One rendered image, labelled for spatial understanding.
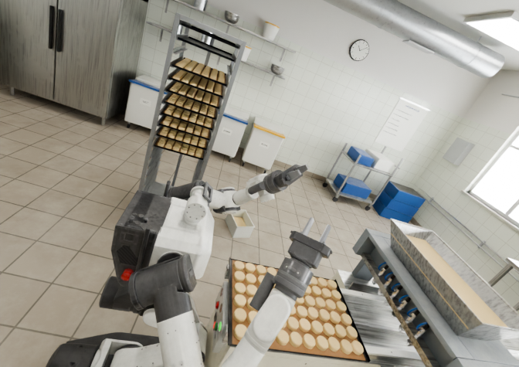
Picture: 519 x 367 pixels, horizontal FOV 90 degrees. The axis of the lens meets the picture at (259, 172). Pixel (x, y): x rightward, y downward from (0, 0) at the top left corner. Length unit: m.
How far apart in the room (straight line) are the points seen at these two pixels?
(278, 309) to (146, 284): 0.34
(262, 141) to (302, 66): 1.45
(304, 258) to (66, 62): 4.14
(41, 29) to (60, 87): 0.69
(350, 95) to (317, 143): 1.02
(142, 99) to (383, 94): 4.01
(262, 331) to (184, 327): 0.19
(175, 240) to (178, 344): 0.27
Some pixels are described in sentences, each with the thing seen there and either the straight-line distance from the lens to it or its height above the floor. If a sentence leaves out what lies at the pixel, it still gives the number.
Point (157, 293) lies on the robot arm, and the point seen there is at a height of 1.20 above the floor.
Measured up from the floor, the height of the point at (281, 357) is 0.81.
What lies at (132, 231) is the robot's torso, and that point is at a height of 1.22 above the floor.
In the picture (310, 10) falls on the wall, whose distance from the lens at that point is 4.77.
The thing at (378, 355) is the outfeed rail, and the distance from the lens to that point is 1.46.
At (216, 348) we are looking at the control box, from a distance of 1.27.
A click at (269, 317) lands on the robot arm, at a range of 0.71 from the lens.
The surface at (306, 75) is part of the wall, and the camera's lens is 4.77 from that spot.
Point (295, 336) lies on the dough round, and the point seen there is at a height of 0.92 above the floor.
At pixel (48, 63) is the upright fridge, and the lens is 4.61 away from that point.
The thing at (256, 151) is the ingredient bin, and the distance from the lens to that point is 4.29.
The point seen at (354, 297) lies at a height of 0.89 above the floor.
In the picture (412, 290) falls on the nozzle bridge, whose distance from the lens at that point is 1.39.
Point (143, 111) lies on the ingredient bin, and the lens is 4.43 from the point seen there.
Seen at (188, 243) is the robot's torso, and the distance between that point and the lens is 0.85.
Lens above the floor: 1.81
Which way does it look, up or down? 24 degrees down
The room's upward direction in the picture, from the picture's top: 23 degrees clockwise
